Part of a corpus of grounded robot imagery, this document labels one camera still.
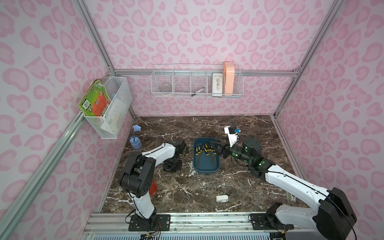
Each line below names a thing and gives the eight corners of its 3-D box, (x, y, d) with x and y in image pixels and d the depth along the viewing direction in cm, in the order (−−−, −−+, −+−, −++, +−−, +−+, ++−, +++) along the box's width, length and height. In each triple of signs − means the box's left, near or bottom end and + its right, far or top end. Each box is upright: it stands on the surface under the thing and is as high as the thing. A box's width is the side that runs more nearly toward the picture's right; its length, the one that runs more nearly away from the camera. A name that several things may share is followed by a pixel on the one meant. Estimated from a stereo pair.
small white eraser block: (215, 202, 81) (216, 200, 79) (215, 197, 83) (216, 195, 80) (228, 202, 81) (229, 200, 79) (227, 197, 83) (228, 195, 80)
